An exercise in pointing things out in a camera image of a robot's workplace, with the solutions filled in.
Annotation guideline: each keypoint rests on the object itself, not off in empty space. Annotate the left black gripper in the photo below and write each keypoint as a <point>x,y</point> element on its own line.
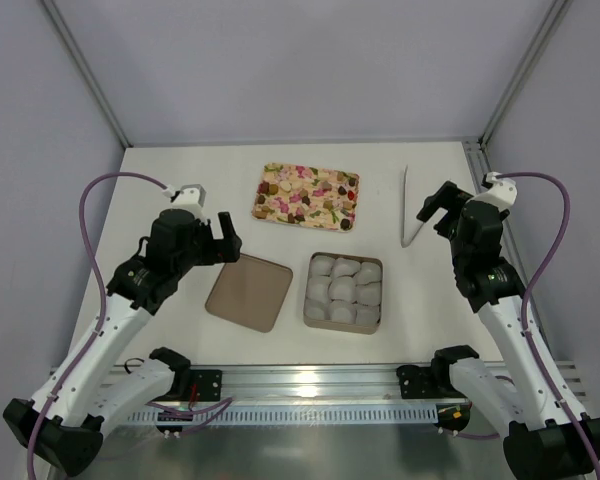
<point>219,245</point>

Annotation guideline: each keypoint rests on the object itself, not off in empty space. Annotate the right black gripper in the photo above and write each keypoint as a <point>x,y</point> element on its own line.
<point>447,212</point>

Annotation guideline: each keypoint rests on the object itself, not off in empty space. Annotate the metal tongs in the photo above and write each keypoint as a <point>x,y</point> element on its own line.
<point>413,197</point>

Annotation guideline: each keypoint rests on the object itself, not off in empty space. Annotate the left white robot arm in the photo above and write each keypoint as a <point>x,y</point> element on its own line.
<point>67,420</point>

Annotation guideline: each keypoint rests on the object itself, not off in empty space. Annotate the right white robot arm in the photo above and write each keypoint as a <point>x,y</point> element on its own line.
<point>545,430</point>

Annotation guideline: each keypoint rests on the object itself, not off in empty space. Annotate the beige tin lid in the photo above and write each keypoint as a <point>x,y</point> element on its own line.
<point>250,293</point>

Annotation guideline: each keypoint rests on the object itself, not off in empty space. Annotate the floral tray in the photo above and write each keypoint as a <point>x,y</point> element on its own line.
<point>305,196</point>

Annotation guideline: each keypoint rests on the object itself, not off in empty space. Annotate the beige tin box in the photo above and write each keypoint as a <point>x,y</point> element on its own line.
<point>343,293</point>

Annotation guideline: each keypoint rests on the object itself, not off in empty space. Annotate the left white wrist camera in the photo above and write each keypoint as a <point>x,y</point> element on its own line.
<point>189,197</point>

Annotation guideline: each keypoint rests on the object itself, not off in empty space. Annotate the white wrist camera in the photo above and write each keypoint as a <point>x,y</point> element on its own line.
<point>499,192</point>
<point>189,197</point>

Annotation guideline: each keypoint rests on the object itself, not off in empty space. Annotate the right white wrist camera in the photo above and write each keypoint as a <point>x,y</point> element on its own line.
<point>499,192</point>

